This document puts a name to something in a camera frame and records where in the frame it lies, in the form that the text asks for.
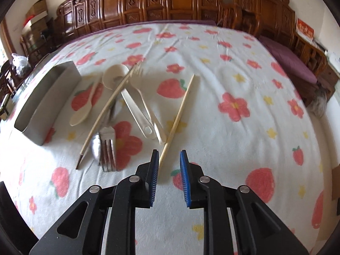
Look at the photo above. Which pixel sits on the white plastic bag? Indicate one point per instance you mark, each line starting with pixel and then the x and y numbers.
pixel 20 63

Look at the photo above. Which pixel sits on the wooden armchair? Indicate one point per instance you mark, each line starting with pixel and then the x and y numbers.
pixel 239 18

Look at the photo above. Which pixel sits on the metal fork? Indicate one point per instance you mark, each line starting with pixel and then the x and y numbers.
pixel 108 154

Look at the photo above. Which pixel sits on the cream plastic fork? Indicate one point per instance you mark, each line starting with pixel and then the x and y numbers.
pixel 152 117

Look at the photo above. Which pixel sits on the strawberry flower printed blanket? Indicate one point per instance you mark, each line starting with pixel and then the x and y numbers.
pixel 225 66

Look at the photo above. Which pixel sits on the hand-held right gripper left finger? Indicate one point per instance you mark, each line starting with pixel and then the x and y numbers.
pixel 153 180

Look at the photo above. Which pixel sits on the thin metal chopstick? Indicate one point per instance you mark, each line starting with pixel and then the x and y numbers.
pixel 96 148

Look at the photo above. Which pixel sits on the stack of cardboard boxes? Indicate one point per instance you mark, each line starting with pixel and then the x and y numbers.
pixel 37 16

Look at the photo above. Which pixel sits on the grey fluffy thing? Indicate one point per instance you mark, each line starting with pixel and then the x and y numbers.
pixel 318 102

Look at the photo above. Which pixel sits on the grey metal tray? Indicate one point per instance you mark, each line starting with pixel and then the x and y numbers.
pixel 46 109

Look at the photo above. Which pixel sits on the wooden chopstick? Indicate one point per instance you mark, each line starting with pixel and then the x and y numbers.
pixel 178 117
pixel 106 109

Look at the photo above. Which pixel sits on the carved wooden headboard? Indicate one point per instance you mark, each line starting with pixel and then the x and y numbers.
pixel 148 2

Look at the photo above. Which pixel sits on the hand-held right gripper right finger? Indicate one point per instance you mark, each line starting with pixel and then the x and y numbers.
pixel 184 180

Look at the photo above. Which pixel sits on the red box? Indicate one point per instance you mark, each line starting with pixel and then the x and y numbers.
pixel 305 30

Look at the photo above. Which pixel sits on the cream ladle spoon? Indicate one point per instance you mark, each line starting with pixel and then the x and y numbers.
pixel 114 77

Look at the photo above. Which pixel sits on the carved wooden panel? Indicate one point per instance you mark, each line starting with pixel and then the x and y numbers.
pixel 265 8

